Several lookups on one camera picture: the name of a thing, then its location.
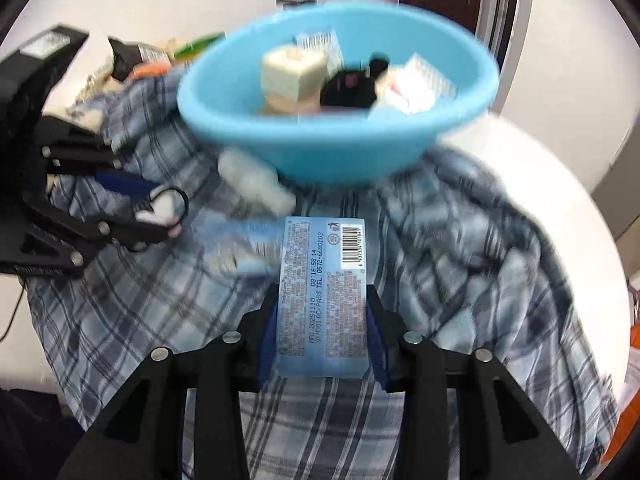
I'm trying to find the blue tissue pack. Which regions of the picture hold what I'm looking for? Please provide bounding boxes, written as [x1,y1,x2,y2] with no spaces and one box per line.
[194,219,284,278]
[277,217,369,379]

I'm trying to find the white plastic bottle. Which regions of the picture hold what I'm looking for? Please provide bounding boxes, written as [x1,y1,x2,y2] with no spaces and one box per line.
[218,148,296,217]

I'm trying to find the black snack bag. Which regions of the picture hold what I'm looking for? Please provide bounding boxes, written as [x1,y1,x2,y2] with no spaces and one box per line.
[107,37,170,82]

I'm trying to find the orange package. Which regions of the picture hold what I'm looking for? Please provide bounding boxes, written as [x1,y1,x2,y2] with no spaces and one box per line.
[128,62,171,81]

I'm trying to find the yellow green bucket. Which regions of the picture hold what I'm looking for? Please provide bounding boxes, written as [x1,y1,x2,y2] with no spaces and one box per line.
[171,32,226,60]

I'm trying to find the blue plaid shirt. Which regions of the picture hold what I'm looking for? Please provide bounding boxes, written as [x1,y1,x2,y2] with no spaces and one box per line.
[27,68,617,479]

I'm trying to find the blue plastic basin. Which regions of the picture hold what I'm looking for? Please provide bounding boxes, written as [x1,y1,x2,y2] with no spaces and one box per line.
[177,1,499,183]

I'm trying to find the cream cardboard box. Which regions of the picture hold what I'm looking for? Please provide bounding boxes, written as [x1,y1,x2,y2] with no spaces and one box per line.
[260,44,329,115]

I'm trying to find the black bicycle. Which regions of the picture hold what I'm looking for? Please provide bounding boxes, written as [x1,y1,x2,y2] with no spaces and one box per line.
[276,0,318,8]

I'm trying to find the blue white Haison box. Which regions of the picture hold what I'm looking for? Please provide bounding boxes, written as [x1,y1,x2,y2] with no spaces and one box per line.
[295,30,343,63]

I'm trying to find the black plush toy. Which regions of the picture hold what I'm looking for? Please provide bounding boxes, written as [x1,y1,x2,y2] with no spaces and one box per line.
[320,56,390,110]

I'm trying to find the red white medicine box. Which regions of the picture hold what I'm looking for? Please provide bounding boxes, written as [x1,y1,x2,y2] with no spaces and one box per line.
[370,53,458,115]

